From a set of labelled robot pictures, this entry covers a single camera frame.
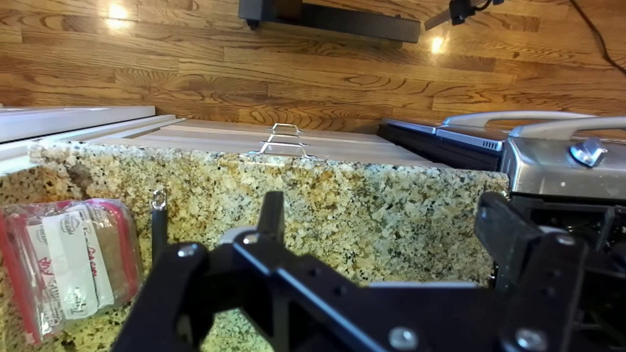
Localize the black stand base bar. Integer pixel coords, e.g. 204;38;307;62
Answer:
237;0;423;44

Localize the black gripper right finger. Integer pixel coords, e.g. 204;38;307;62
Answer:
474;191;626;352

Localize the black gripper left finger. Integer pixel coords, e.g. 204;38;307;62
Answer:
110;189;368;352

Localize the stainless steel stove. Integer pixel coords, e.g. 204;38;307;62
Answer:
378;109;626;275

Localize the silver oven handle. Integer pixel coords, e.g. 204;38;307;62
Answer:
511;114;626;142
440;109;595;130

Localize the black floor cable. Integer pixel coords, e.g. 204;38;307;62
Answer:
567;0;626;73

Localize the black clamp mount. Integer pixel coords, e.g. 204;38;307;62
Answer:
423;0;507;30

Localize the clear plastic food bag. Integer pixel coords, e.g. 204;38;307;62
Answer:
0;197;143;345

